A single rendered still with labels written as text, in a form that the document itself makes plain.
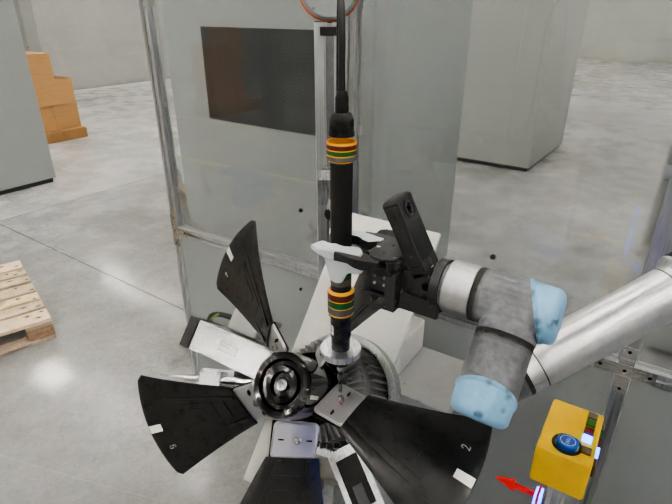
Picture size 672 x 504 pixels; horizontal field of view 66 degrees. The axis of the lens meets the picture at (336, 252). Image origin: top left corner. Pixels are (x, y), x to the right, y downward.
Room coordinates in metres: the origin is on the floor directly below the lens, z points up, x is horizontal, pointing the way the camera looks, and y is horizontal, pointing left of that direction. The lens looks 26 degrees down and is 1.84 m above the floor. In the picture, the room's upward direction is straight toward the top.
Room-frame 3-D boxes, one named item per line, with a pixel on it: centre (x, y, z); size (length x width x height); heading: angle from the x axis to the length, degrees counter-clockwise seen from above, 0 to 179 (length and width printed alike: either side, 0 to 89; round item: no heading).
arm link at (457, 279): (0.62, -0.17, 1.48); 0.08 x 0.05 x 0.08; 147
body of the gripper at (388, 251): (0.66, -0.10, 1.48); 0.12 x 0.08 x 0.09; 57
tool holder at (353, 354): (0.73, -0.01, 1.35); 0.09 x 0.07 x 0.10; 2
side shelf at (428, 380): (1.25, -0.21, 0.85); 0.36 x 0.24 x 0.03; 57
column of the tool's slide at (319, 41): (1.44, 0.02, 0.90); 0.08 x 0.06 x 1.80; 92
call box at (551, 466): (0.77, -0.47, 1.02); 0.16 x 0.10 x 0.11; 147
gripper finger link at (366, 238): (0.75, -0.03, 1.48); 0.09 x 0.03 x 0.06; 45
